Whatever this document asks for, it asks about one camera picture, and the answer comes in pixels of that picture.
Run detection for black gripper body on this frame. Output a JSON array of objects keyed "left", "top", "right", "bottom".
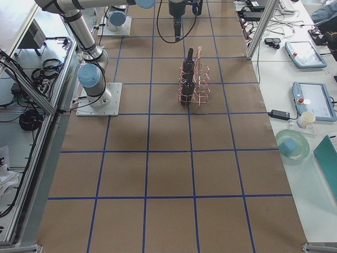
[{"left": 168, "top": 0, "right": 187, "bottom": 18}]

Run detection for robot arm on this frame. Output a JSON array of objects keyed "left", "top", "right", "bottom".
[
  {"left": 105, "top": 5, "right": 126, "bottom": 31},
  {"left": 35, "top": 1, "right": 156, "bottom": 110}
]

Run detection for black wine bottle in basket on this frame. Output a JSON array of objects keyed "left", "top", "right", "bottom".
[
  {"left": 180, "top": 71, "right": 195, "bottom": 107},
  {"left": 182, "top": 48, "right": 194, "bottom": 80}
]

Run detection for far teach pendant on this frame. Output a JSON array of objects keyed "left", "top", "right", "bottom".
[{"left": 284, "top": 41, "right": 327, "bottom": 69}]

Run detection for teach pendant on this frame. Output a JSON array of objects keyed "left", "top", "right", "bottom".
[
  {"left": 292, "top": 82, "right": 336, "bottom": 122},
  {"left": 284, "top": 41, "right": 327, "bottom": 69}
]

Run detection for black power brick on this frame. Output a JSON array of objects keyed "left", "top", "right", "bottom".
[{"left": 268, "top": 110, "right": 290, "bottom": 121}]

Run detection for grey control box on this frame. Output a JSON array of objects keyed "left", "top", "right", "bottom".
[{"left": 14, "top": 19, "right": 46, "bottom": 56}]

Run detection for near teach pendant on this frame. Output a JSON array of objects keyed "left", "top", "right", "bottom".
[{"left": 292, "top": 82, "right": 336, "bottom": 122}]

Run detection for white paper cup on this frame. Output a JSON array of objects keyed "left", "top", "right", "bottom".
[{"left": 297, "top": 111, "right": 316, "bottom": 129}]

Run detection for green glass bowl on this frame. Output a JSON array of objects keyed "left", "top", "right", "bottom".
[{"left": 275, "top": 129, "right": 310, "bottom": 160}]

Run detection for blue sponge block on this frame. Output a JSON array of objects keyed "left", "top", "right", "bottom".
[{"left": 279, "top": 138, "right": 300, "bottom": 156}]

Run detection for teal folder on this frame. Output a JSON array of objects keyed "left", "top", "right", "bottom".
[{"left": 313, "top": 135, "right": 336, "bottom": 198}]

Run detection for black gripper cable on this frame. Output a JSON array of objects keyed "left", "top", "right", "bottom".
[{"left": 156, "top": 0, "right": 203, "bottom": 44}]

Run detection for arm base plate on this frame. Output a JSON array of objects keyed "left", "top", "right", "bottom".
[
  {"left": 97, "top": 16, "right": 132, "bottom": 37},
  {"left": 76, "top": 83, "right": 122, "bottom": 116}
]

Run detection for copper wire wine basket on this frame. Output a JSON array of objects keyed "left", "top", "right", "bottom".
[{"left": 179, "top": 46, "right": 211, "bottom": 107}]

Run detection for aluminium frame post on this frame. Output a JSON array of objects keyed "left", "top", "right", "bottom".
[{"left": 246, "top": 0, "right": 279, "bottom": 60}]

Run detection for coiled black cable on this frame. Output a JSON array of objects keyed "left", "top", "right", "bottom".
[{"left": 18, "top": 108, "right": 44, "bottom": 132}]

